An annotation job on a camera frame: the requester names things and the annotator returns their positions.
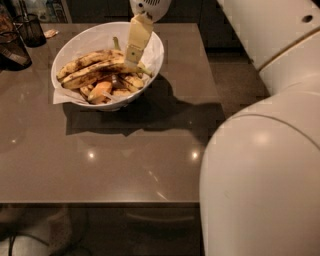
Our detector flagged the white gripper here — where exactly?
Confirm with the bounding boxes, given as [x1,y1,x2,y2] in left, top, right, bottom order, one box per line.
[125,0,172,66]

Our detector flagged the spotted banana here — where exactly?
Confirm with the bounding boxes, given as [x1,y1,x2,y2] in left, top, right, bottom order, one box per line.
[61,60,153,90]
[56,37,124,81]

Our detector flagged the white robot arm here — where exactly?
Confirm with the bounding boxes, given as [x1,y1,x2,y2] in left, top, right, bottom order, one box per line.
[199,0,320,256]

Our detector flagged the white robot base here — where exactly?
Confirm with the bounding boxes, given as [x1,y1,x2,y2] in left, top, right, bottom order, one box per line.
[0,206,74,256]

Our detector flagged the small banana pieces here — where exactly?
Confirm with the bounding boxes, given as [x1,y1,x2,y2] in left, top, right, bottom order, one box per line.
[79,74,144,103]

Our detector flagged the white bowl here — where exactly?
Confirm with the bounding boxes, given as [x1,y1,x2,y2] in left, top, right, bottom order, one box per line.
[50,21,165,112]

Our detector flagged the white paper liner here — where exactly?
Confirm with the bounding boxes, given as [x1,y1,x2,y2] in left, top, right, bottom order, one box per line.
[52,26,164,106]

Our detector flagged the orange fruit piece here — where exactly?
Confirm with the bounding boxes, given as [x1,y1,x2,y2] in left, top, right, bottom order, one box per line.
[88,81,112,105]

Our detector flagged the small wrapper on table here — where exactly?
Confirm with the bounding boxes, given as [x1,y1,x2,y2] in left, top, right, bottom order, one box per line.
[44,29,59,39]

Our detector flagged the black mesh cup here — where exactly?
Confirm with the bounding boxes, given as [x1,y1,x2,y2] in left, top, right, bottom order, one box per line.
[13,14,46,48]

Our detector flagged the dark container left edge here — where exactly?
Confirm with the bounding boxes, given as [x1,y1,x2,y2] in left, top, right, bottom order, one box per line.
[0,13,32,71]

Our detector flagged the black cable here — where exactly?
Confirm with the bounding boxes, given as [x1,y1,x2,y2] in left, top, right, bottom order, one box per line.
[8,229,51,256]

